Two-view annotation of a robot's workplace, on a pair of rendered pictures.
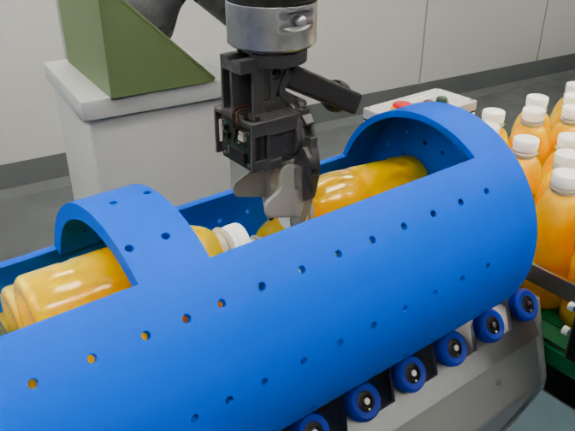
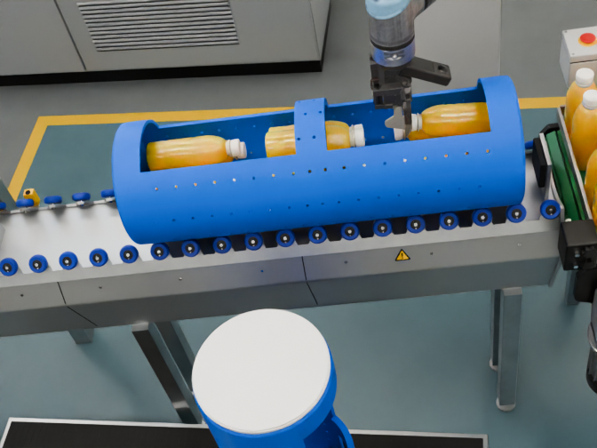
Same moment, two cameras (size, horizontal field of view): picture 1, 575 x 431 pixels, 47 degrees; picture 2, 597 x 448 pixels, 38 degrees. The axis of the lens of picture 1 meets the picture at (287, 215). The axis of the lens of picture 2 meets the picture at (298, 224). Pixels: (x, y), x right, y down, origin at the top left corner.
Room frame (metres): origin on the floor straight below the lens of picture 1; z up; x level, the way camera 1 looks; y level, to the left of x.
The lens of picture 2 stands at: (-0.48, -0.82, 2.50)
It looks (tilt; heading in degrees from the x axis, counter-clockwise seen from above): 49 degrees down; 47
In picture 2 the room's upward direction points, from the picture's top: 14 degrees counter-clockwise
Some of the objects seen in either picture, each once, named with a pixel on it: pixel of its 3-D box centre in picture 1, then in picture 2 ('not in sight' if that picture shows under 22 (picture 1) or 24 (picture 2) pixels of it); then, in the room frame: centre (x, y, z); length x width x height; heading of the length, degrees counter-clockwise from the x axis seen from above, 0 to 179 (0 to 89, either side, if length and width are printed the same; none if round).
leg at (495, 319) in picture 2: not in sight; (500, 309); (0.82, -0.16, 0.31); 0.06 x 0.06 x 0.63; 37
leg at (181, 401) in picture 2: not in sight; (171, 380); (0.12, 0.53, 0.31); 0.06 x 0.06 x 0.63; 37
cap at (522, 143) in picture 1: (524, 146); not in sight; (0.96, -0.38, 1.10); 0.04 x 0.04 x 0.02
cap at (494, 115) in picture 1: (493, 118); not in sight; (1.09, -0.36, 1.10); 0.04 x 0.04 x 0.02
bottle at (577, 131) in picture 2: not in sight; (587, 132); (0.95, -0.30, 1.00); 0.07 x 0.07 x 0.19
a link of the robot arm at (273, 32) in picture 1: (273, 25); (393, 47); (0.66, 0.01, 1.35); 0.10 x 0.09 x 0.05; 37
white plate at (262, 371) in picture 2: not in sight; (260, 368); (0.04, -0.05, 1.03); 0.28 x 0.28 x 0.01
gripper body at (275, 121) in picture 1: (266, 105); (392, 77); (0.65, 0.02, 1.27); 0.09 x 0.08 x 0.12; 127
